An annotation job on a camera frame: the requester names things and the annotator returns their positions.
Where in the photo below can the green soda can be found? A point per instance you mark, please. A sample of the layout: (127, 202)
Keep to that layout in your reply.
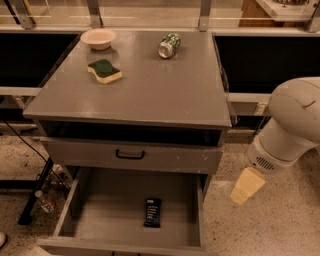
(169, 45)

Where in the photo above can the wooden box top right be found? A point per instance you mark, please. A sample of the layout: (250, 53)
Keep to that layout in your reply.
(277, 13)

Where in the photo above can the beige bowl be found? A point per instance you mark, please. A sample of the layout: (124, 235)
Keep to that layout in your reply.
(99, 38)

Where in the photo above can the green yellow sponge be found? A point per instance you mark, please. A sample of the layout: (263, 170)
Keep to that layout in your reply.
(104, 71)

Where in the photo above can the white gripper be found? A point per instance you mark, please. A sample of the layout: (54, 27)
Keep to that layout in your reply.
(266, 158)

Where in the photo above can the open grey middle drawer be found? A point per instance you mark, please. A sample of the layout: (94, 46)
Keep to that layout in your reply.
(104, 215)

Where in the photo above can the clear plastic bottle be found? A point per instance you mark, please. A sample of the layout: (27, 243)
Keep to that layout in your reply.
(47, 204)

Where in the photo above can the dark blue rxbar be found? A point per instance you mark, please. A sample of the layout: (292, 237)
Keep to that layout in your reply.
(152, 212)

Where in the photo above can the grey drawer cabinet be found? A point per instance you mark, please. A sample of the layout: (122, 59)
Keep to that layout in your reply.
(180, 101)

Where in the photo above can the black drawer handle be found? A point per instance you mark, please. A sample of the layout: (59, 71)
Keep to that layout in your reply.
(129, 155)

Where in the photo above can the closed grey top drawer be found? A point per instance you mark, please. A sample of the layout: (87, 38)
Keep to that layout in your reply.
(158, 157)

